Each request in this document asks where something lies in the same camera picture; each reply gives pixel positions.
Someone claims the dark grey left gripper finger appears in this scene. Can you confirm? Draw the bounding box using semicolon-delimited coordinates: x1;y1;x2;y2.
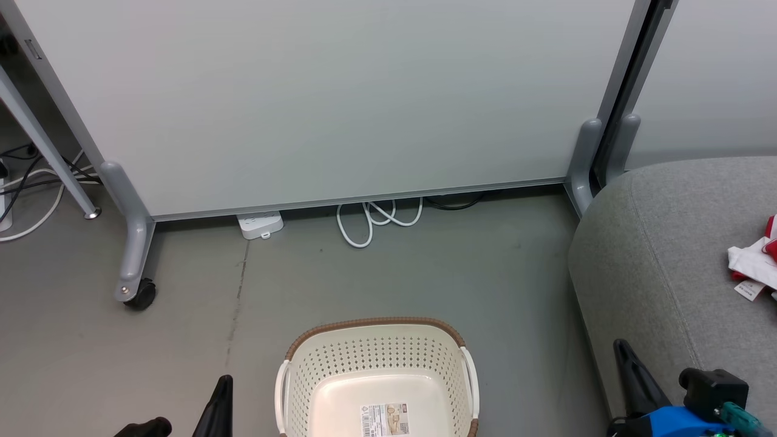
193;374;234;437

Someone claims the printed basket label sticker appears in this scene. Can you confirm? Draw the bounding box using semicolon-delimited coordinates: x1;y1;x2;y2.
359;403;411;437

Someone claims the short grey partition leg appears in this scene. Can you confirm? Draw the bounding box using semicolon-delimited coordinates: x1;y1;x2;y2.
603;113;642;184
564;118;603;217

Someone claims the white power strip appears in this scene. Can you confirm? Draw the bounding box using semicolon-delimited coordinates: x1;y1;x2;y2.
237;210;285;241

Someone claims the grey fabric sofa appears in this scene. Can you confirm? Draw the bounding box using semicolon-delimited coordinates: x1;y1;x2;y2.
568;157;777;437

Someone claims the white box at picture edge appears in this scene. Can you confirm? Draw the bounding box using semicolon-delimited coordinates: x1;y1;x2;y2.
0;176;13;232

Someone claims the slim grey table leg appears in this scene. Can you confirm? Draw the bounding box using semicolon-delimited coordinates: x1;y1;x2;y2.
0;64;103;220

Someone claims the grey partition leg with caster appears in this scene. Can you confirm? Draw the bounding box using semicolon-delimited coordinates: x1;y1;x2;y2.
100;160;156;303

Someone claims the red and white garment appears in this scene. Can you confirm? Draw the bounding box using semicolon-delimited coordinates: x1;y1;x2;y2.
727;214;777;302

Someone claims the narrow white partition panel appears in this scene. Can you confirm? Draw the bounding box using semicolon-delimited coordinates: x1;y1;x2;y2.
622;0;777;172

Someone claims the teal right cable connector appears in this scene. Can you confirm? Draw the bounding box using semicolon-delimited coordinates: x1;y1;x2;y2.
713;401;763;433

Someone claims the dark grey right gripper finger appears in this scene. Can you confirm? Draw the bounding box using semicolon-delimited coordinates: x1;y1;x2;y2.
613;339;671;418

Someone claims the long white floor cable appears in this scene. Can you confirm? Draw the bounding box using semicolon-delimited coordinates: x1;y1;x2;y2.
0;151;101;244

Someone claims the coiled white power cable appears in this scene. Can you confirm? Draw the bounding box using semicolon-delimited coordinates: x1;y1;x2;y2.
336;197;424;249

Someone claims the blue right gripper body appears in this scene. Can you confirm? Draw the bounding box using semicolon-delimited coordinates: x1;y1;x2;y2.
607;405;739;437

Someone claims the wide white partition panel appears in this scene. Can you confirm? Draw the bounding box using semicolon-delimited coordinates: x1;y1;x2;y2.
0;0;653;223

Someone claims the black caster wheel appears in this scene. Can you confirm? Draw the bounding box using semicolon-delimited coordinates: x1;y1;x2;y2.
124;278;158;312

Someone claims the black floor cable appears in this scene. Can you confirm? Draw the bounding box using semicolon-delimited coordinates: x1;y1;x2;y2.
424;192;487;212

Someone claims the cream perforated laundry basket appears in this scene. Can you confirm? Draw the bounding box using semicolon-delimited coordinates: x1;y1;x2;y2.
274;317;481;437

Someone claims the black cable bundle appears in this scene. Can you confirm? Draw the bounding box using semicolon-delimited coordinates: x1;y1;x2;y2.
0;143;103;208

